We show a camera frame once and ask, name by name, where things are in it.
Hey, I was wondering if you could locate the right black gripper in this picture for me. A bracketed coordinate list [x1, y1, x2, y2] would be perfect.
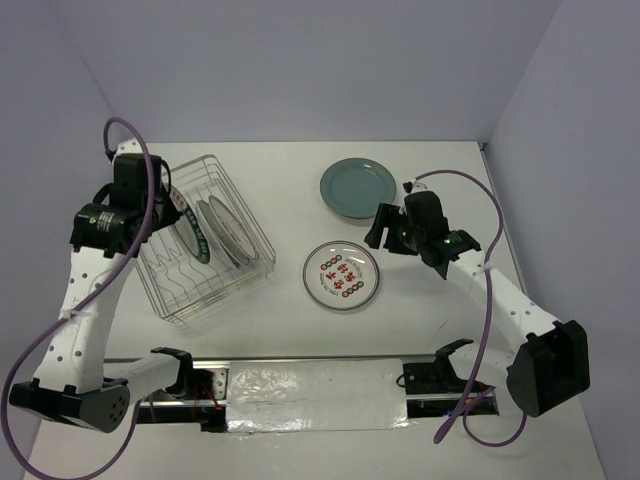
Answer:
[363, 203, 424, 256]

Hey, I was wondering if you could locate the teal green plate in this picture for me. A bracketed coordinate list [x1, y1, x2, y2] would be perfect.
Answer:
[319, 158, 397, 219]

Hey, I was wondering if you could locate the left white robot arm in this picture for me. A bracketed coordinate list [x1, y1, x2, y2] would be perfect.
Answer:
[8, 154, 196, 433]

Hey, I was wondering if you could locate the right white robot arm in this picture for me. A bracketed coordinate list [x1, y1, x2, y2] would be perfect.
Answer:
[365, 191, 590, 418]

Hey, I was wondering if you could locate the silver foil sheet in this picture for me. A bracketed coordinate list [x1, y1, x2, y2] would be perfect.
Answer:
[226, 359, 409, 433]

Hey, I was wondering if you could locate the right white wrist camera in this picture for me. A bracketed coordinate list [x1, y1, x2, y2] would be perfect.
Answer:
[402, 179, 429, 195]

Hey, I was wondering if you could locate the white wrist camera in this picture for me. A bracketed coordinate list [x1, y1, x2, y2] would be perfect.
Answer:
[402, 179, 429, 195]
[106, 139, 143, 163]

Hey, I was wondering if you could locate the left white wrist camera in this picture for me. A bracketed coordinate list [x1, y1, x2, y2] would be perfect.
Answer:
[106, 139, 143, 163]

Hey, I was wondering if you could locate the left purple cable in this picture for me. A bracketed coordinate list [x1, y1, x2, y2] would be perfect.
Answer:
[0, 117, 154, 479]

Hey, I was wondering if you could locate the wire dish rack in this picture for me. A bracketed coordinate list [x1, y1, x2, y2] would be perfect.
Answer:
[137, 155, 276, 323]

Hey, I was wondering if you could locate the metal base rail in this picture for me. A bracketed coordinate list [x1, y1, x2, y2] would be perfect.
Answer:
[112, 352, 501, 431]

